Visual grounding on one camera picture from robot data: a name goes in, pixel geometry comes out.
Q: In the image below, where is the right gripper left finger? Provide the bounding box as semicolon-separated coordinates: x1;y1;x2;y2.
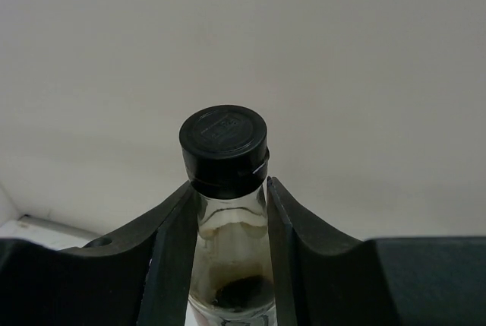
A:
1;183;197;325

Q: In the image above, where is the dark soy sauce bottle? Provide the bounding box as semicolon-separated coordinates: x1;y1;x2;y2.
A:
179;105;277;325

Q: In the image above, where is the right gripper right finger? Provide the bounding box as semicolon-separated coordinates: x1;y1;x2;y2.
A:
267;177;485;325

